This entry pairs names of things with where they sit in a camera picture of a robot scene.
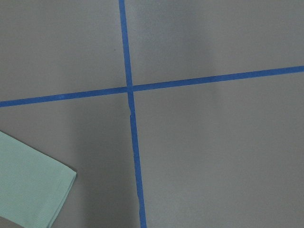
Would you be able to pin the olive green long-sleeve shirt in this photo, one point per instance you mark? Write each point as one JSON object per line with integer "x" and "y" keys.
{"x": 33, "y": 186}

